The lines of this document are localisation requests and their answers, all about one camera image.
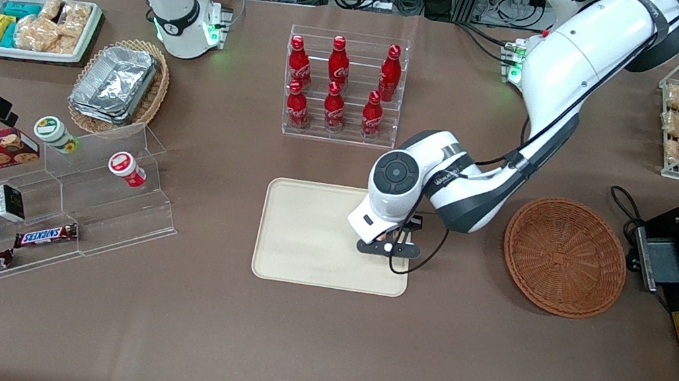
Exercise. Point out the clear bag of rice crackers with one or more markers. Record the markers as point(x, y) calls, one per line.
point(36, 33)
point(52, 7)
point(67, 44)
point(76, 16)

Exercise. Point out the clear acrylic bottle rack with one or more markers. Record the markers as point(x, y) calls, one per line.
point(342, 133)

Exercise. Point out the white rectangular snack tray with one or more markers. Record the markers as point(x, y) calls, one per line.
point(27, 53)

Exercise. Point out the light wicker basket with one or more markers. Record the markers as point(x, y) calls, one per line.
point(153, 99)

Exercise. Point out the beige plastic serving tray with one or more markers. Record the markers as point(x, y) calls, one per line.
point(305, 233)

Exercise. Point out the aluminium foil container stack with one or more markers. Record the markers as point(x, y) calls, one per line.
point(114, 83)

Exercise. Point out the red-lidded small cup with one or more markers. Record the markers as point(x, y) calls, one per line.
point(122, 164)

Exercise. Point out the clear acrylic stepped display stand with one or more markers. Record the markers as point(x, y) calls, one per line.
point(117, 217)

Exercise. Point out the grey metal plate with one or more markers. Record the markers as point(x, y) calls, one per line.
point(662, 262)

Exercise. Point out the green-lidded sunflower cup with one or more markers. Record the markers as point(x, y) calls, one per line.
point(49, 129)

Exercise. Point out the brown round wicker basket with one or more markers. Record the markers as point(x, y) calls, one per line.
point(564, 257)

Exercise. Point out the teal snack packet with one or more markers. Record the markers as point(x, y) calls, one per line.
point(22, 9)
point(9, 36)

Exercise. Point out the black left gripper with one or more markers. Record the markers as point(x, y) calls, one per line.
point(414, 223)

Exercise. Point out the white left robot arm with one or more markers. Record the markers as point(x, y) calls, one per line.
point(579, 51)

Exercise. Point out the red cola bottle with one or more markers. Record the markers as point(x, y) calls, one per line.
point(338, 67)
point(371, 117)
point(389, 76)
point(333, 111)
point(299, 65)
point(297, 109)

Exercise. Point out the black box with white side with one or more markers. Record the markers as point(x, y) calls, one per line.
point(10, 203)

